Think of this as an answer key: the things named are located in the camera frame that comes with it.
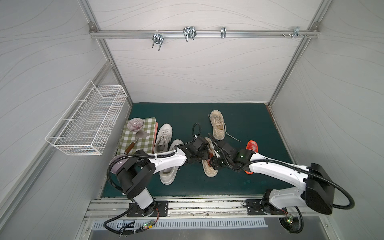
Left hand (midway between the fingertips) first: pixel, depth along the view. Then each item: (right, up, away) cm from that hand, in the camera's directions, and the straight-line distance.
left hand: (208, 154), depth 86 cm
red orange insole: (+30, +3, +9) cm, 31 cm away
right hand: (+1, -2, -6) cm, 6 cm away
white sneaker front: (-21, -9, -10) cm, 25 cm away
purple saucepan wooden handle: (-50, +2, +9) cm, 51 cm away
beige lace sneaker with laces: (+9, +17, +16) cm, 25 cm away
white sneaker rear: (-27, +9, +3) cm, 28 cm away
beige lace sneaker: (0, -8, -6) cm, 10 cm away
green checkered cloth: (-40, +5, +10) cm, 41 cm away
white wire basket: (-59, +17, -18) cm, 64 cm away
